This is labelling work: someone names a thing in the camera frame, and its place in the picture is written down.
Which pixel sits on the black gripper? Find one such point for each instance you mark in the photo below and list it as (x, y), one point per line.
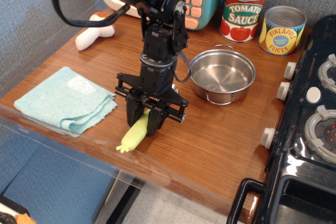
(155, 80)

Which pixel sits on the spoon with yellow-green handle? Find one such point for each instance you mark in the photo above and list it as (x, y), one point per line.
(134, 136)

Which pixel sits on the small metal pot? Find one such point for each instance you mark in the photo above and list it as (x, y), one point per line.
(221, 75)

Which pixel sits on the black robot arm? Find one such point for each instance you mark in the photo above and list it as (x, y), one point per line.
(164, 37)

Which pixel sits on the light blue folded cloth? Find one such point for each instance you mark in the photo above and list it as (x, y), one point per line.
(67, 103)

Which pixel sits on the toy mushroom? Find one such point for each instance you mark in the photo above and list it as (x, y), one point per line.
(91, 34)

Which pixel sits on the tomato sauce can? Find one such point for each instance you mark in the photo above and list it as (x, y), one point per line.
(240, 19)

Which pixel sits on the orange object at corner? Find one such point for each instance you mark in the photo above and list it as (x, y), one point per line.
(24, 219)

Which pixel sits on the pineapple slices can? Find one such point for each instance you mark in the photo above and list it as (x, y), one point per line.
(282, 30)

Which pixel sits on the black toy stove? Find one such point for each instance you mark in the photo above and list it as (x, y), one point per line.
(300, 171)

